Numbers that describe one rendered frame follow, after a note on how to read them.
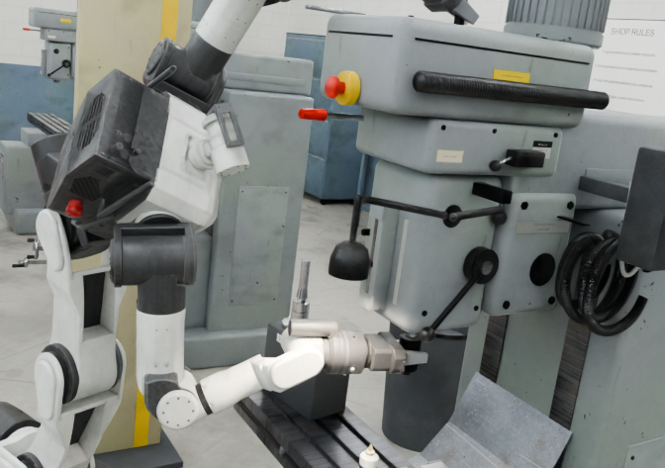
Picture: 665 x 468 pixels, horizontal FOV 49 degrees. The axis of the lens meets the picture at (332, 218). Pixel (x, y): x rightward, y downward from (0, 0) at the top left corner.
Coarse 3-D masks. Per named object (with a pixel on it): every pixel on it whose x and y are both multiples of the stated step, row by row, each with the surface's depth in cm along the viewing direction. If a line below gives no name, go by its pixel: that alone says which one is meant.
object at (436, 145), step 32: (384, 128) 137; (416, 128) 129; (448, 128) 127; (480, 128) 131; (512, 128) 135; (544, 128) 140; (416, 160) 129; (448, 160) 129; (480, 160) 133; (544, 160) 141
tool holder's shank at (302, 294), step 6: (306, 264) 191; (306, 270) 191; (300, 276) 192; (306, 276) 191; (300, 282) 192; (306, 282) 192; (300, 288) 192; (306, 288) 192; (300, 294) 192; (306, 294) 193; (300, 300) 193
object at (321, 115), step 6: (300, 114) 136; (306, 114) 136; (312, 114) 136; (318, 114) 137; (324, 114) 138; (330, 114) 139; (336, 114) 140; (342, 114) 141; (348, 114) 142; (318, 120) 138; (324, 120) 138; (354, 120) 142; (360, 120) 143
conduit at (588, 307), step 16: (576, 240) 143; (592, 240) 145; (608, 240) 139; (576, 256) 139; (592, 256) 137; (608, 256) 134; (560, 272) 142; (592, 272) 134; (608, 272) 149; (560, 288) 141; (592, 288) 134; (624, 288) 145; (560, 304) 146; (576, 304) 147; (592, 304) 135; (608, 304) 147; (624, 304) 145; (640, 304) 143; (576, 320) 143; (592, 320) 137; (608, 320) 144; (624, 320) 143
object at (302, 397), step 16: (288, 320) 196; (272, 336) 195; (272, 352) 195; (304, 384) 185; (320, 384) 183; (336, 384) 187; (288, 400) 191; (304, 400) 186; (320, 400) 185; (336, 400) 189; (304, 416) 186; (320, 416) 186
